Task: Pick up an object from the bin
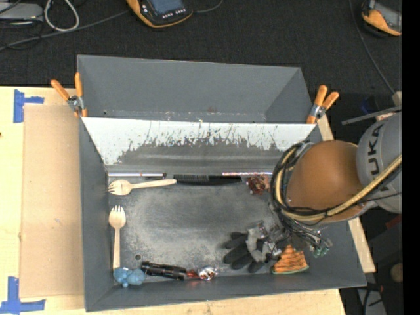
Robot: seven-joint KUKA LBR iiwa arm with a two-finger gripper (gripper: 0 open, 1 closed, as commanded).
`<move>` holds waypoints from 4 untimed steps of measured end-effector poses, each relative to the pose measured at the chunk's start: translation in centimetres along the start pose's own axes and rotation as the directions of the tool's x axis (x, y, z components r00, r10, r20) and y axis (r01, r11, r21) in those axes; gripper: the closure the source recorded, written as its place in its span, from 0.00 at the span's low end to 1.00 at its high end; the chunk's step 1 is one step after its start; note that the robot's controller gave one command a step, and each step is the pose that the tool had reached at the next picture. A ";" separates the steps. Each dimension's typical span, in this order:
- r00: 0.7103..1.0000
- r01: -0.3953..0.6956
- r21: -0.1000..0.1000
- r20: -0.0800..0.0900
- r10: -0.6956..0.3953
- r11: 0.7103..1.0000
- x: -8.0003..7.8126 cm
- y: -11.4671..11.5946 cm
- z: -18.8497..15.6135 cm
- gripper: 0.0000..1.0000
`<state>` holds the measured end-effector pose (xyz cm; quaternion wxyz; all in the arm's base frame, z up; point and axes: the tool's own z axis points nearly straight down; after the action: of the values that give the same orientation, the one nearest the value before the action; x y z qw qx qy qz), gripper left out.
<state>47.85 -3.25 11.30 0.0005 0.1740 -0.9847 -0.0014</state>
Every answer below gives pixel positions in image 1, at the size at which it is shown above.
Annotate blue toy animal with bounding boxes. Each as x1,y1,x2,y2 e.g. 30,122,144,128
112,266,146,289

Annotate black glove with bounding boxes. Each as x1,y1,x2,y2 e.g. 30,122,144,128
223,231,274,274

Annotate brown cardboard board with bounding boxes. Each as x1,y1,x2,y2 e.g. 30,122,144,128
18,103,87,300

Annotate silver and red crumpled wrapper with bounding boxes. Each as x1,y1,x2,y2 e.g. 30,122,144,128
196,265,219,282

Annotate pink and white thin stick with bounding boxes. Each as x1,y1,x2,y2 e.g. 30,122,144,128
222,171,274,177

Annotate red-brown small toy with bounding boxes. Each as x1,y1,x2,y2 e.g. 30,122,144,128
245,175,270,196

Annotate grey metal bin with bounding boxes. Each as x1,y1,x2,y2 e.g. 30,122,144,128
77,54,368,312

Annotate orange striped cone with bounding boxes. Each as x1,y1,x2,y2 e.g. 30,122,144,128
271,244,310,274

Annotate wooden spork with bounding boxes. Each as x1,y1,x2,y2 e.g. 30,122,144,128
108,205,127,270
108,178,179,196

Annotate black cylindrical tool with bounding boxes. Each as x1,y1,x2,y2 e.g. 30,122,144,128
140,261,188,281

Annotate black comb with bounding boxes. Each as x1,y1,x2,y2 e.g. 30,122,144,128
173,173,243,186

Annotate silver pen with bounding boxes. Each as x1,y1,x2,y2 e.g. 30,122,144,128
108,172,167,180

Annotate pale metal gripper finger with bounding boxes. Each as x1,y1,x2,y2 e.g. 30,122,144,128
253,240,280,263
247,220,266,246

